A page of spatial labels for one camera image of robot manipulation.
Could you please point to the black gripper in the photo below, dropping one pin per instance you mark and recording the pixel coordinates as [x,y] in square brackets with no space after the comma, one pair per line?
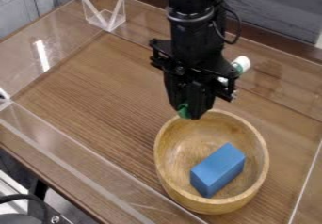
[197,73]

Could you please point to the green dry erase marker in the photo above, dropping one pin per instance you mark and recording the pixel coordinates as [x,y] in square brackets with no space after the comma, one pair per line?
[241,65]

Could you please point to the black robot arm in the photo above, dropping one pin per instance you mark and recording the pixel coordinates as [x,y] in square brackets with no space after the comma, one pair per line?
[198,75]

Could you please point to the brown wooden bowl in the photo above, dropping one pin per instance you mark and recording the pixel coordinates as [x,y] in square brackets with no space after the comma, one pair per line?
[184,142]

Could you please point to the blue rectangular block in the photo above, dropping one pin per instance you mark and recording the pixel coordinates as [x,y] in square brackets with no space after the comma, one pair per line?
[217,170]

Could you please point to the clear acrylic corner bracket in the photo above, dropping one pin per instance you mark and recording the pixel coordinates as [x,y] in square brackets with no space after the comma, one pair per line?
[104,19]

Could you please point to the clear acrylic tray wall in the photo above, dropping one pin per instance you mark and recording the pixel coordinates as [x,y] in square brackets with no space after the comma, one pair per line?
[94,184]

